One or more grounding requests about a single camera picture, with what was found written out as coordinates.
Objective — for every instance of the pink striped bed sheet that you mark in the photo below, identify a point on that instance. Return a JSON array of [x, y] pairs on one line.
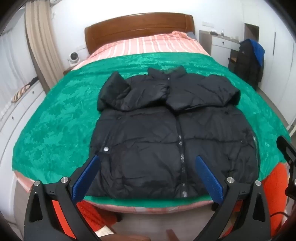
[[150, 45]]

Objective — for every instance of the person's orange fleece clothing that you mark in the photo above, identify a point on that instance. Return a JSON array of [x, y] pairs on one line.
[[274, 197]]

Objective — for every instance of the black coat on chair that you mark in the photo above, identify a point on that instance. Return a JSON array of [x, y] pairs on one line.
[[246, 64]]

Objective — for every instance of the white sheer curtain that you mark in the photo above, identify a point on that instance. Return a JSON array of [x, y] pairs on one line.
[[11, 62]]

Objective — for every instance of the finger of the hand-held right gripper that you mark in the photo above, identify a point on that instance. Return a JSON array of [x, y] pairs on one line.
[[285, 147]]

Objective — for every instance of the beige curtain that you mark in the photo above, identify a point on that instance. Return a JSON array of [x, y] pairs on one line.
[[39, 34]]

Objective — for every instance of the blue garment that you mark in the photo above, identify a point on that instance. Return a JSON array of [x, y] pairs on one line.
[[257, 49]]

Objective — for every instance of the black puffer jacket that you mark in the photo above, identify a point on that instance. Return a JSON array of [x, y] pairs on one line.
[[143, 139]]

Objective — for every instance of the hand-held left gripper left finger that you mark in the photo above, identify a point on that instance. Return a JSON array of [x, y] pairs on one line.
[[86, 176]]

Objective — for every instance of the striped folded cloth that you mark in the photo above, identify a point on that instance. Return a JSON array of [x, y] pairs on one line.
[[20, 93]]

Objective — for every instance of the white wall socket panel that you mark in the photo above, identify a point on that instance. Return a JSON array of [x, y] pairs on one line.
[[208, 23]]

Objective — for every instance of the white low cabinet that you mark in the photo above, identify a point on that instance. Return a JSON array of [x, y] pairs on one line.
[[16, 115]]

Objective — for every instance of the white security camera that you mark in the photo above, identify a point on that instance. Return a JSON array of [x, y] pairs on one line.
[[74, 57]]

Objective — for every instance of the white desk with drawer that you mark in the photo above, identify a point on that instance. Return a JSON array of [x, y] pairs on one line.
[[222, 42]]

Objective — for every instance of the white wardrobe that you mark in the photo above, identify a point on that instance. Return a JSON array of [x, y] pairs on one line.
[[277, 46]]

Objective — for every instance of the green velvet blanket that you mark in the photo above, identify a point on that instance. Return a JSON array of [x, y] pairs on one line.
[[57, 115]]

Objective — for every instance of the grey pillow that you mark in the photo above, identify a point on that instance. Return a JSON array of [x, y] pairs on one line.
[[190, 35]]

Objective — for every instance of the brown wooden bed headboard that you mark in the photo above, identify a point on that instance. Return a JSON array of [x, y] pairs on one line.
[[138, 25]]

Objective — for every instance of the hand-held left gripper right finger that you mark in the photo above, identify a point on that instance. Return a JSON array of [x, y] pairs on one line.
[[208, 177]]

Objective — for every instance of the wooden chair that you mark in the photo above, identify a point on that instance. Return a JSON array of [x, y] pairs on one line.
[[232, 60]]

